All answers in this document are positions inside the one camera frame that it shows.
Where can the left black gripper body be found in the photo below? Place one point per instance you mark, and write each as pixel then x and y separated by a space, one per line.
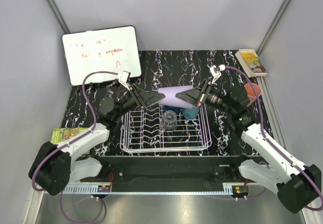
pixel 129 103

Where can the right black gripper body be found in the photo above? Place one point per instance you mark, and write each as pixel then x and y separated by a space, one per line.
pixel 214 98

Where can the lavender plastic cup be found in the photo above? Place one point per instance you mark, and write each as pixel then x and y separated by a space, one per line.
pixel 171 99

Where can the clear faceted glass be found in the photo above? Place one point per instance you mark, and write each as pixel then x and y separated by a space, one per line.
pixel 169 121

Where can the pink plastic cup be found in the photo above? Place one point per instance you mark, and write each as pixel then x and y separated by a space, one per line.
pixel 252 90

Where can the dark blue ceramic mug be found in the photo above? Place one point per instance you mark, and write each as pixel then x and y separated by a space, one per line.
pixel 176 110

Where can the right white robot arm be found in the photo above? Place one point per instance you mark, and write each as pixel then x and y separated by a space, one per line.
pixel 295 184

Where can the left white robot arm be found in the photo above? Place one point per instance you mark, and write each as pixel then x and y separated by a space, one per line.
pixel 56 165

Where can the light blue dotted mug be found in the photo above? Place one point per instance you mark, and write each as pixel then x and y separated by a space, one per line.
pixel 190 113

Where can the yellow paperback book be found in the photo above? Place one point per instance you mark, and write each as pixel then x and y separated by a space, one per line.
pixel 250 62

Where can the small whiteboard with red writing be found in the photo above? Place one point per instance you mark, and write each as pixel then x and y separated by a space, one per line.
pixel 114 50

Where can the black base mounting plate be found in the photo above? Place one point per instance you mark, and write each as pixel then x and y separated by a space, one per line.
pixel 169 173

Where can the green paperback book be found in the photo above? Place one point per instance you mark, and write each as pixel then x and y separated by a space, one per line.
pixel 62 134

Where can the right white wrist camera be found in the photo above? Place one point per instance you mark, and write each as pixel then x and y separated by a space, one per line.
pixel 216 72

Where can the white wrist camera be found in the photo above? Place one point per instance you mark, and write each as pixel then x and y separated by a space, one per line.
pixel 216 72
pixel 123 78

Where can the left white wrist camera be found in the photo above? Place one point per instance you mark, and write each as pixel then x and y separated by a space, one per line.
pixel 123 78

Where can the white wire dish rack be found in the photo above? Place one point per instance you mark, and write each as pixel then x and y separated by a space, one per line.
pixel 142 132

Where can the white slotted cable duct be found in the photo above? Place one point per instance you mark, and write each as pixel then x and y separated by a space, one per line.
pixel 87 189

